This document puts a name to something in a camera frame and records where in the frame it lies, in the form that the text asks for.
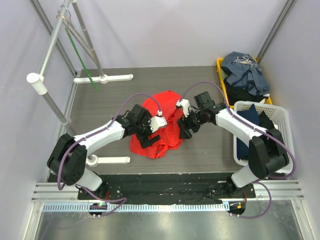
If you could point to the white slotted cable duct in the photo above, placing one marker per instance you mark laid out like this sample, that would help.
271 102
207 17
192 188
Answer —
132 208

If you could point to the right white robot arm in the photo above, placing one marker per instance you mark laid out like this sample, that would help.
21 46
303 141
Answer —
267 152

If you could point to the grey clothes hanger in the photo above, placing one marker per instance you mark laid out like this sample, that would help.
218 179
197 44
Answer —
77 35

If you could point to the red tank top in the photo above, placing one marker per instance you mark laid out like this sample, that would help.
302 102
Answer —
169 135

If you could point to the yellow plastic tray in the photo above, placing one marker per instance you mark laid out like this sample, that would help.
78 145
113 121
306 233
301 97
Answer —
221 80

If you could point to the white plastic laundry basket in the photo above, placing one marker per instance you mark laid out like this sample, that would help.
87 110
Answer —
279 116

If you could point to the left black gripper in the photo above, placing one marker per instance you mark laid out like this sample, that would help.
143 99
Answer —
145 142

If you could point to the green clothes hanger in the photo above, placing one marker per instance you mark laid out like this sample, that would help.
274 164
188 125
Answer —
81 60

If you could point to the black garment in tray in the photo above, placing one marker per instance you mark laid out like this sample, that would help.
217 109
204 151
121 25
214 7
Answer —
238 94

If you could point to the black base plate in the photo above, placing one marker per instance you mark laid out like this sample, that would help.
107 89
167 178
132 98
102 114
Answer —
168 189

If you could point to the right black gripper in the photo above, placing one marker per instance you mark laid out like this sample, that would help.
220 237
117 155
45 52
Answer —
186 126

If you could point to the blue grey garment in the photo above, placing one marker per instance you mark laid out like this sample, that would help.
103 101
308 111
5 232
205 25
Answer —
243 72

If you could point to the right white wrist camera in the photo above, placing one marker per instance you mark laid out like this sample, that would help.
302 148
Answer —
183 104

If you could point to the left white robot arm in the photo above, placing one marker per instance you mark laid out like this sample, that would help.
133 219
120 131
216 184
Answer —
69 156

